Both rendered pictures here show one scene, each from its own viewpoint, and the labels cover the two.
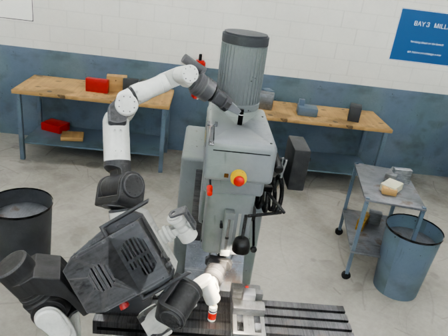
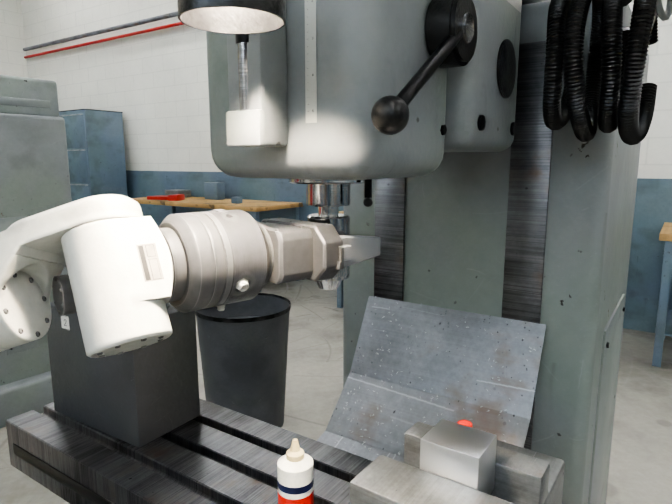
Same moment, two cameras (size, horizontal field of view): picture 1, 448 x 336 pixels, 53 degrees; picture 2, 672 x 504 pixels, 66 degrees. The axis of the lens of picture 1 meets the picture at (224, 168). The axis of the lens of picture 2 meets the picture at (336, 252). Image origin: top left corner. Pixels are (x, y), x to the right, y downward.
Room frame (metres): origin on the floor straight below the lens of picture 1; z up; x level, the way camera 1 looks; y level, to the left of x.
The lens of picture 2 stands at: (1.28, -0.40, 1.33)
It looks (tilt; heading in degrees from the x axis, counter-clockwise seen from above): 10 degrees down; 38
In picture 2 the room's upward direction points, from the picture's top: straight up
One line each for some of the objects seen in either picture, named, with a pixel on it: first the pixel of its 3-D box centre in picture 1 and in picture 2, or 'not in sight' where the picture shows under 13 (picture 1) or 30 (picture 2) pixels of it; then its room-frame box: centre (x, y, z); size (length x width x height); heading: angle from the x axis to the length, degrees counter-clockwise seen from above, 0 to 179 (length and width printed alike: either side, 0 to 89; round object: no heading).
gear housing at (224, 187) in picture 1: (233, 167); not in sight; (1.76, -0.04, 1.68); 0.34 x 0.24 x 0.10; 4
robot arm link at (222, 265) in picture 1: (215, 269); (257, 255); (1.63, -0.02, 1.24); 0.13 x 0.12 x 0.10; 80
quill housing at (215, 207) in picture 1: (227, 213); (330, 20); (1.72, -0.04, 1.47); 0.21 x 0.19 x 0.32; 94
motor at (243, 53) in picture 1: (241, 70); not in sight; (1.97, -0.02, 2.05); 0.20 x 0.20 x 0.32
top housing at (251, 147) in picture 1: (237, 140); not in sight; (1.73, -0.04, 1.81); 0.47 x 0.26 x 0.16; 4
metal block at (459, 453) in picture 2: (248, 296); (457, 464); (1.73, -0.20, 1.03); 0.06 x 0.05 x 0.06; 93
